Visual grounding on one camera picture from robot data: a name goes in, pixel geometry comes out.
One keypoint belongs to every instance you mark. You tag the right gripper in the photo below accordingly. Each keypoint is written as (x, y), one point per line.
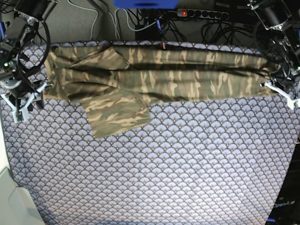
(20, 97)

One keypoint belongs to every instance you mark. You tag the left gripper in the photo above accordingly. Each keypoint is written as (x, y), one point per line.
(287, 84)

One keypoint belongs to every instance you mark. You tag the camouflage T-shirt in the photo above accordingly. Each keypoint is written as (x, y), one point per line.
(116, 85)

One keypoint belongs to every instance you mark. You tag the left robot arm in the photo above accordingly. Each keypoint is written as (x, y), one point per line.
(277, 19)

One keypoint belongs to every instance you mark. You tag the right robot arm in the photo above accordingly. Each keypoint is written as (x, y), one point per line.
(21, 33)

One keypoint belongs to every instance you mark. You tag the blue table clamp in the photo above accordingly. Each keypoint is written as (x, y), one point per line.
(2, 29)

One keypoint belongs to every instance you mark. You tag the purple fan-pattern tablecloth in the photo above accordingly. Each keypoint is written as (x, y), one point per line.
(210, 162)

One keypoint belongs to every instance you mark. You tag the white plastic bin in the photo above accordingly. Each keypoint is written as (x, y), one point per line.
(16, 205)

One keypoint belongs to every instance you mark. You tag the black power strip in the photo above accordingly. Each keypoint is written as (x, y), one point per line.
(202, 14)

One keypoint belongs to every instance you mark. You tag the black box labelled OpenArm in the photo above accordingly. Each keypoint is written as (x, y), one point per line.
(286, 210)

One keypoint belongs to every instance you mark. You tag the black electronics box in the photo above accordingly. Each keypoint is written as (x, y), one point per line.
(149, 34)

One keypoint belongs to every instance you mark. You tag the blue camera mount bar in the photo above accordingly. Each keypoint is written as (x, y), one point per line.
(146, 4)

